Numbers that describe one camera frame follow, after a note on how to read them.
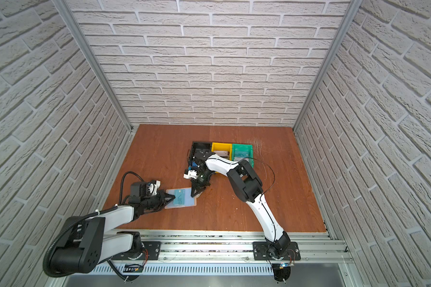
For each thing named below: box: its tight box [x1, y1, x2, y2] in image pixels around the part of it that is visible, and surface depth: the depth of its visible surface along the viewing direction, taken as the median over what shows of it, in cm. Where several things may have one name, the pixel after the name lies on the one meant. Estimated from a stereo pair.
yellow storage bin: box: [211, 142, 233, 161], surface depth 102 cm
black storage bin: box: [189, 141, 212, 167], surface depth 108 cm
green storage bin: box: [231, 143, 255, 169], surface depth 105 cm
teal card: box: [173, 188, 185, 206], surface depth 90 cm
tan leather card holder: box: [164, 187, 197, 210], surface depth 89 cm
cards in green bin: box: [234, 150, 250, 163], surface depth 105 cm
